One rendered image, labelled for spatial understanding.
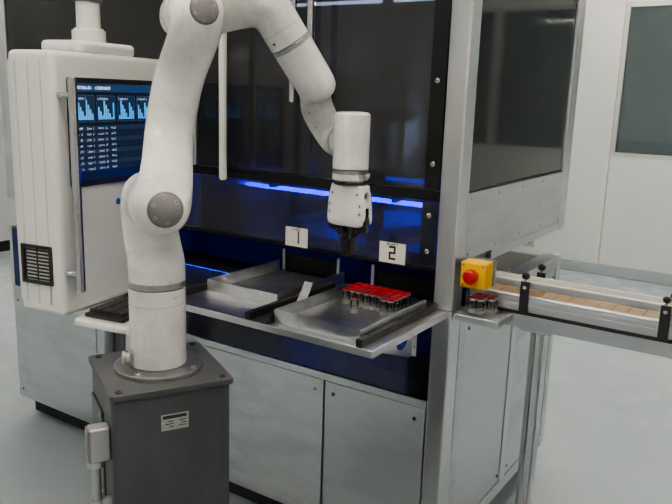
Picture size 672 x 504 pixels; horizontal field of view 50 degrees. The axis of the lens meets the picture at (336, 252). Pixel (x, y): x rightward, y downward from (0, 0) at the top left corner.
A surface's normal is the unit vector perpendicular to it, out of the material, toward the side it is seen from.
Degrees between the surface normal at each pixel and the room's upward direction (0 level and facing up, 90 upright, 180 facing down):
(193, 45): 128
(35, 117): 90
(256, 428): 90
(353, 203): 91
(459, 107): 90
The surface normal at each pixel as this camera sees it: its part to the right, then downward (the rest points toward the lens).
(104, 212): 0.92, 0.11
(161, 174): 0.37, -0.30
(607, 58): -0.55, 0.16
